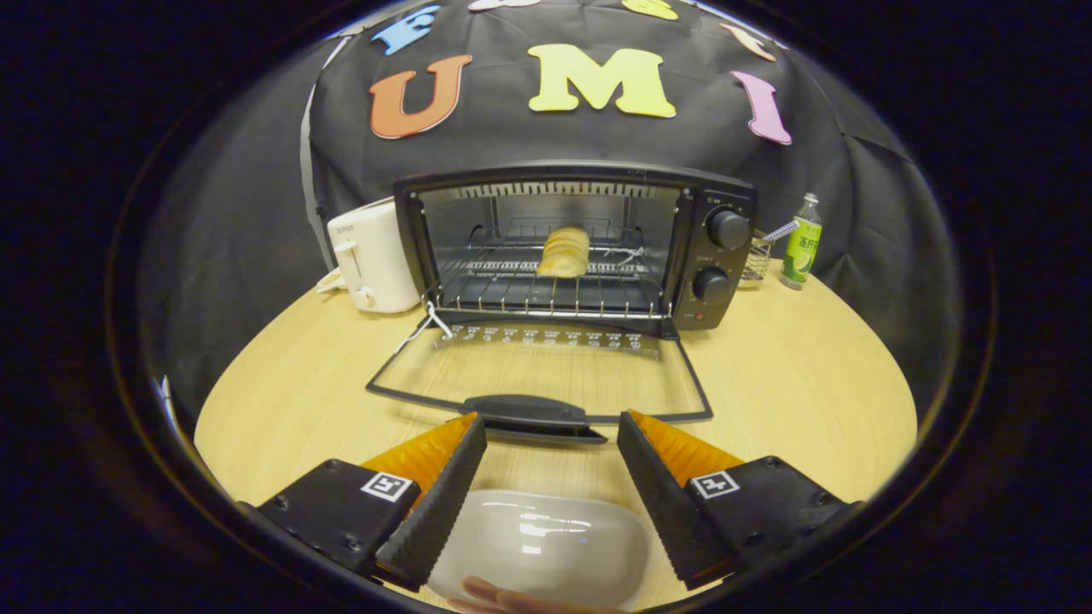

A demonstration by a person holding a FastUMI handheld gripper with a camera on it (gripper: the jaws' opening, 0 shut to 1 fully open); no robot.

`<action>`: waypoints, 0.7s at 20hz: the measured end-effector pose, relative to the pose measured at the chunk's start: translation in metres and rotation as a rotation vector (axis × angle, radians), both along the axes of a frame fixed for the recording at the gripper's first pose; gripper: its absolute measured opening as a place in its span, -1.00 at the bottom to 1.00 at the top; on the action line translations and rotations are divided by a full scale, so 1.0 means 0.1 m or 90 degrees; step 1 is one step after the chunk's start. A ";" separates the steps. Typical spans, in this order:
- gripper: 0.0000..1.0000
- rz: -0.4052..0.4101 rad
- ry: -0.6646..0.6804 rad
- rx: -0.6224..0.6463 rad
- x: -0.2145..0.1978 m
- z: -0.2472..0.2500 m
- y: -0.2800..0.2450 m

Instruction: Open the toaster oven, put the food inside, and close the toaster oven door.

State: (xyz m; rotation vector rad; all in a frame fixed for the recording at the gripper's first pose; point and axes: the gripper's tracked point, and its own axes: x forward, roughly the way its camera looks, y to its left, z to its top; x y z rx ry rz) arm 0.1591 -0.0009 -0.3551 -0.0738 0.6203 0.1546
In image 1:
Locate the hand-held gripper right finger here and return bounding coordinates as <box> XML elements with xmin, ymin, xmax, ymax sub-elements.
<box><xmin>616</xmin><ymin>410</ymin><xmax>863</xmax><ymax>591</ymax></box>

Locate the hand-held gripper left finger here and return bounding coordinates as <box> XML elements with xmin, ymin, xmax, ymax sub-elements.
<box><xmin>243</xmin><ymin>413</ymin><xmax>488</xmax><ymax>591</ymax></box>

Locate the white square plate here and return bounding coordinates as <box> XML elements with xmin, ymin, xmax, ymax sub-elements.
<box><xmin>427</xmin><ymin>489</ymin><xmax>651</xmax><ymax>611</ymax></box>

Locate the black toaster oven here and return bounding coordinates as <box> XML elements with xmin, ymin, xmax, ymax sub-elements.
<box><xmin>365</xmin><ymin>162</ymin><xmax>758</xmax><ymax>445</ymax></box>

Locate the golden bread roll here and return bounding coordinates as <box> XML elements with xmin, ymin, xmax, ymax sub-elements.
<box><xmin>536</xmin><ymin>226</ymin><xmax>591</xmax><ymax>279</ymax></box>

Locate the white pop-up toaster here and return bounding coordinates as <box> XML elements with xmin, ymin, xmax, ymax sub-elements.
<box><xmin>327</xmin><ymin>198</ymin><xmax>422</xmax><ymax>315</ymax></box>

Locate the green label bottle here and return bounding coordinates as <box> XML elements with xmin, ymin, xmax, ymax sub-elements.
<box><xmin>779</xmin><ymin>193</ymin><xmax>823</xmax><ymax>291</ymax></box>

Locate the black backdrop cloth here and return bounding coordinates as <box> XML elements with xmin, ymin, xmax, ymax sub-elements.
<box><xmin>141</xmin><ymin>0</ymin><xmax>952</xmax><ymax>410</ymax></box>

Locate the white string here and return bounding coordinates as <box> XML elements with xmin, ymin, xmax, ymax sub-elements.
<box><xmin>394</xmin><ymin>300</ymin><xmax>455</xmax><ymax>356</ymax></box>

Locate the metal wire basket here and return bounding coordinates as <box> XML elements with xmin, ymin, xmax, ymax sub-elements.
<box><xmin>739</xmin><ymin>232</ymin><xmax>774</xmax><ymax>289</ymax></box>

